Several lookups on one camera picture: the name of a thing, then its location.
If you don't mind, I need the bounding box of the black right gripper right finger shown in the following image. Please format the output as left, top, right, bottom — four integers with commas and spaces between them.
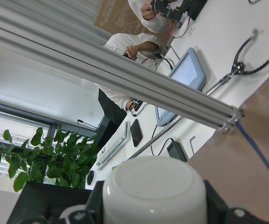
204, 180, 229, 224

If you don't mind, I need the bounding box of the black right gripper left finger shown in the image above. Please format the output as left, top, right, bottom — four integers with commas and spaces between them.
85, 181, 104, 224

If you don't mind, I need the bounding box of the cream white plastic cup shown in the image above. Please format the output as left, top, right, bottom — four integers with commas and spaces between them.
103, 156, 207, 224

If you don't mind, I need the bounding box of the person's hand holding board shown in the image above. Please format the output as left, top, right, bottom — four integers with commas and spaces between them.
140, 0, 156, 21

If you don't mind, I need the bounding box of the green potted plant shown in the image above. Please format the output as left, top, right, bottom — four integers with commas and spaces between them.
0, 125, 100, 192

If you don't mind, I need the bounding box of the black power adapter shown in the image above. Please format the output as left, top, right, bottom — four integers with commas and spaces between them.
167, 140, 188, 162

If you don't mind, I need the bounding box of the allen key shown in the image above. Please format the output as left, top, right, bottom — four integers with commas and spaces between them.
189, 136, 196, 155

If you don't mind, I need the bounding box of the white keyboard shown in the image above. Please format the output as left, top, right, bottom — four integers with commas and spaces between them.
96, 121, 130, 170

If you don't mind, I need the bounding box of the black smartphone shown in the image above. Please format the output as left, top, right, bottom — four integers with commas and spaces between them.
130, 119, 143, 147

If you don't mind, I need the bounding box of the blue teach pendant tablet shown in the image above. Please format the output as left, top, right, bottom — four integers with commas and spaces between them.
155, 48, 206, 126

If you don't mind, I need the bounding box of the green handled reacher grabber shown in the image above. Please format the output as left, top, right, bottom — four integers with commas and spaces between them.
128, 29, 269, 160

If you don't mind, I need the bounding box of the aluminium frame post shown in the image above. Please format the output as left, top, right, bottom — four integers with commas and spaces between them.
0, 4, 243, 132

